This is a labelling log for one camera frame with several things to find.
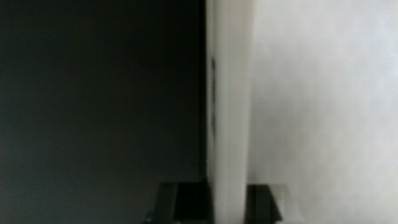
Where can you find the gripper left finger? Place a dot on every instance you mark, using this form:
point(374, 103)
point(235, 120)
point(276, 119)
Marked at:
point(182, 204)

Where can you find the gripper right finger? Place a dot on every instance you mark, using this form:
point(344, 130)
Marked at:
point(262, 210)

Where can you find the white desk top tray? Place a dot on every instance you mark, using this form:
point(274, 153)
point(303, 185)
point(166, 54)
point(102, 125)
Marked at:
point(303, 108)

